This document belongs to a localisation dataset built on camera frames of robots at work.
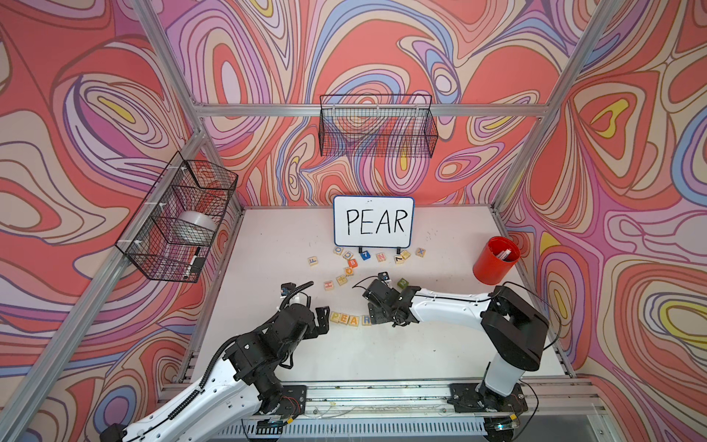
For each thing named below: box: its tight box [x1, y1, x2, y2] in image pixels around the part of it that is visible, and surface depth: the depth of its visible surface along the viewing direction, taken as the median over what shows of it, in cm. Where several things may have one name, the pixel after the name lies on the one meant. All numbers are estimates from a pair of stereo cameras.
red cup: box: [472, 235, 521, 286], surface depth 93 cm
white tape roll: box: [172, 209, 219, 245], surface depth 73 cm
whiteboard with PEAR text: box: [333, 195, 416, 255], surface depth 103 cm
